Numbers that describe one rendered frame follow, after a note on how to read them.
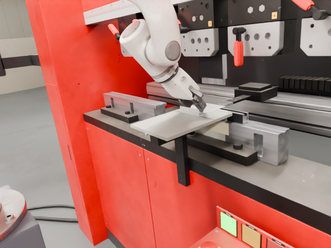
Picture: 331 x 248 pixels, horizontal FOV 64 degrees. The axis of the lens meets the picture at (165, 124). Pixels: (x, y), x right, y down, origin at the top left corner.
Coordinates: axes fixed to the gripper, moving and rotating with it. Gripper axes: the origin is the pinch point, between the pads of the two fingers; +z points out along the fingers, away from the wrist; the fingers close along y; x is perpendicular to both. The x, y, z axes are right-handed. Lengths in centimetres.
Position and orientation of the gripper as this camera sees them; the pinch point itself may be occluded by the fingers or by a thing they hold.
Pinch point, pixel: (194, 104)
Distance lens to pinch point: 86.8
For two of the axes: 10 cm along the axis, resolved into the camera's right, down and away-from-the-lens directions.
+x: -5.4, 8.1, -2.3
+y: -6.2, -1.9, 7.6
